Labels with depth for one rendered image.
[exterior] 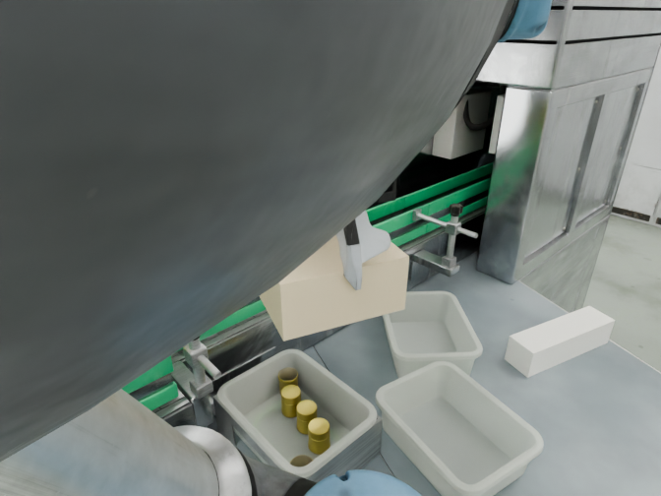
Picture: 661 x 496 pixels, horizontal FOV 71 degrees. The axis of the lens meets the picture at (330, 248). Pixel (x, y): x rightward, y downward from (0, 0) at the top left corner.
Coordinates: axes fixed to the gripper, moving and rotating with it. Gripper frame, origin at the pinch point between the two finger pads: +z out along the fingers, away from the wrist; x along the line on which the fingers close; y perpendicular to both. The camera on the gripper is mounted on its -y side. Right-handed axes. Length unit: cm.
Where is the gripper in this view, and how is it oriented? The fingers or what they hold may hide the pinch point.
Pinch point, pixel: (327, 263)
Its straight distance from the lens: 57.6
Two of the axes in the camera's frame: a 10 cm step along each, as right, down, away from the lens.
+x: -4.0, -4.1, 8.2
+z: -0.1, 8.9, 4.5
